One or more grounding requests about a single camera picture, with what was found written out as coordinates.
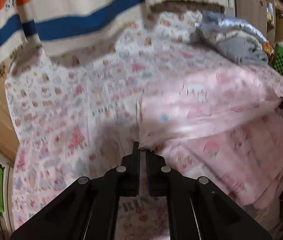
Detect white bear print sheet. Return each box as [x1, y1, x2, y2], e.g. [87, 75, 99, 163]
[4, 10, 232, 140]

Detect light blue satin quilt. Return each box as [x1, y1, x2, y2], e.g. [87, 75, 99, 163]
[194, 12, 267, 43]

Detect pink patchwork print bed sheet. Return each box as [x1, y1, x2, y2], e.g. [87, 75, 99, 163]
[12, 50, 283, 240]

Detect striped curtain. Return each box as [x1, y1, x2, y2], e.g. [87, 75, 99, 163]
[0, 0, 234, 65]

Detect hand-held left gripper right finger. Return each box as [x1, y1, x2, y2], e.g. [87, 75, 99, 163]
[145, 150, 273, 240]

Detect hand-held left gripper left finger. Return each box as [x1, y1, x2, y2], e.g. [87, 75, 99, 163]
[11, 141, 140, 240]

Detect orange snack packet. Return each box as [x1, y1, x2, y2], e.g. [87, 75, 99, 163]
[263, 42, 275, 57]

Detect pink printed pants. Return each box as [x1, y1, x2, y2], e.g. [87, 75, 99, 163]
[137, 51, 283, 210]

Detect wooden cabinet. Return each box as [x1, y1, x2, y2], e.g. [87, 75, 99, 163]
[234, 0, 277, 46]

